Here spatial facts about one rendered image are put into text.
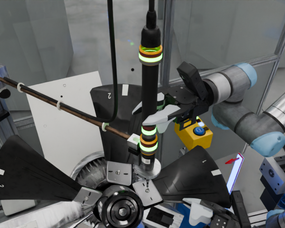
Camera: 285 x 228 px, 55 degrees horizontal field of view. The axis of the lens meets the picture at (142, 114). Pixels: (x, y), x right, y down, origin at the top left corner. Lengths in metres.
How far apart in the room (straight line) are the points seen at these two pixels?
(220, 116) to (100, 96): 0.36
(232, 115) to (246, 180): 1.72
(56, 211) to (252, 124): 0.63
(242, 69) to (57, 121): 0.63
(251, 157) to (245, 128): 1.90
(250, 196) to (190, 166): 1.51
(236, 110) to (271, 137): 0.12
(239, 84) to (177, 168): 0.34
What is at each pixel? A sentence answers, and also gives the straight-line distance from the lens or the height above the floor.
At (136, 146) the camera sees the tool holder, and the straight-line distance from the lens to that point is 0.69.
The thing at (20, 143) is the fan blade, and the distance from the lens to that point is 0.73.
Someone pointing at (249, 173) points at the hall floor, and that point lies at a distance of 2.53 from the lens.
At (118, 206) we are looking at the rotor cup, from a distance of 0.78.
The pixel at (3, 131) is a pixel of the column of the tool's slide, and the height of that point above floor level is 1.10.
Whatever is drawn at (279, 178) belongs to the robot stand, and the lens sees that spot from 1.26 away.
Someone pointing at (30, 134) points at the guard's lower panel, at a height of 0.91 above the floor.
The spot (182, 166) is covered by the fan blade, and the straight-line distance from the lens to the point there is 0.92.
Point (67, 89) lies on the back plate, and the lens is 1.01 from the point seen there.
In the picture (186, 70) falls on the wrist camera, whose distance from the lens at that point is 0.60.
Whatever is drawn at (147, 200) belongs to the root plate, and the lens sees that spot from 0.83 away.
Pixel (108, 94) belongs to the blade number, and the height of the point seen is 1.42.
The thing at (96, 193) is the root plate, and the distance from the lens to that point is 0.79.
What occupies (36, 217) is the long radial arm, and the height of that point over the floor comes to 1.13.
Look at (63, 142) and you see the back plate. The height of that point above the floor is 1.20.
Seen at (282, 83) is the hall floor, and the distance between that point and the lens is 3.73.
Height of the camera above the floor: 1.91
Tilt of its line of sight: 42 degrees down
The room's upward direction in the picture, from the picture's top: straight up
